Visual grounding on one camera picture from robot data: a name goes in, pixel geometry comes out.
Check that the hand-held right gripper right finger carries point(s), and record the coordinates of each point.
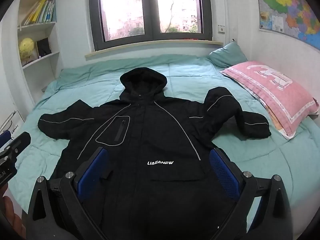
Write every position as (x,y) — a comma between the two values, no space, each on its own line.
(225,177)

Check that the white cardboard box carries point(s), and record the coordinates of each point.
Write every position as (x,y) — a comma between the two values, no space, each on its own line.
(15,123)

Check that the pale wooden window sill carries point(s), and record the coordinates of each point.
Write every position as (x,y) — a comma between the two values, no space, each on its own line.
(150,50)

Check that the colourful wall map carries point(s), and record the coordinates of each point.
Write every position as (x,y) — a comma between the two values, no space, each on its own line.
(287,7)

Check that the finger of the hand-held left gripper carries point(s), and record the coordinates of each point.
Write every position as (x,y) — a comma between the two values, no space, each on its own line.
(21,140)
(5,138)

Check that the black picture frame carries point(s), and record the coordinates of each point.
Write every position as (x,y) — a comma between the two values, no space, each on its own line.
(43,47)

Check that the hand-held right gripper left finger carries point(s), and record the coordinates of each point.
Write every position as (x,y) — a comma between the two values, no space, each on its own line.
(92,173)

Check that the row of colourful books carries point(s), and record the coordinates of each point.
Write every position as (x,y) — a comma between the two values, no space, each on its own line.
(41,12)

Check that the white bookshelf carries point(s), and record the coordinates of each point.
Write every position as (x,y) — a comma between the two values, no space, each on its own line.
(52,42)

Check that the dark framed window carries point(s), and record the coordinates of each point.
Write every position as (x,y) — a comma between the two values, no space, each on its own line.
(125,10)

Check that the pink cloth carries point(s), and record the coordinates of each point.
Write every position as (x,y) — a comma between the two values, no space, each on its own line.
(280,90)

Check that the teal pillow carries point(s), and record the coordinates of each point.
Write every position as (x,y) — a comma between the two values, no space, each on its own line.
(227,55)

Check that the person's left hand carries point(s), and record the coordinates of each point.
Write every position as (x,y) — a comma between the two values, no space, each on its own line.
(12,220)

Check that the white wall switch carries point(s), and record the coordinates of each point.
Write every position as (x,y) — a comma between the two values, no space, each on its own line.
(221,29)

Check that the teal quilted blanket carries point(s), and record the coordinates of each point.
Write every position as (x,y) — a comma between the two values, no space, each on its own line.
(187,80)

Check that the black hooded jacket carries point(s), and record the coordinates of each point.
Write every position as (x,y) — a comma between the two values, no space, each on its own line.
(155,135)

